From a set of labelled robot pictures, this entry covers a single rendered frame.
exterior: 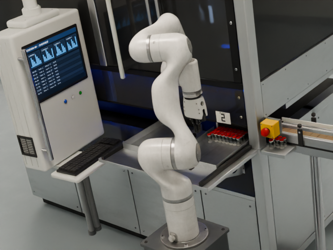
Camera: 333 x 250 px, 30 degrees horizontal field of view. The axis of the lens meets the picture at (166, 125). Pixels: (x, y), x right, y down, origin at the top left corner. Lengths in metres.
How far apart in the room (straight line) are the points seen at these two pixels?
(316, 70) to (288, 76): 0.30
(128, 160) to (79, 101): 0.54
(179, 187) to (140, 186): 1.41
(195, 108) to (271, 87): 0.47
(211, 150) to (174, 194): 0.77
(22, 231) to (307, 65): 2.31
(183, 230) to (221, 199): 0.94
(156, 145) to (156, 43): 0.37
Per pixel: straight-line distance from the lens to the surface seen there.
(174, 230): 2.41
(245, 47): 2.82
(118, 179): 3.84
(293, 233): 3.49
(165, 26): 2.32
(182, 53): 2.19
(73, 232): 4.32
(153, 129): 3.37
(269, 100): 3.00
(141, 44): 2.23
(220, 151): 3.03
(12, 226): 4.60
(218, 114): 3.06
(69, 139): 3.43
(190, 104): 2.71
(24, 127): 3.30
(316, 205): 3.18
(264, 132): 2.89
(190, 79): 2.64
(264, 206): 3.16
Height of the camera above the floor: 2.24
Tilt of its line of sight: 23 degrees down
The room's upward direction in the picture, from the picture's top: 10 degrees counter-clockwise
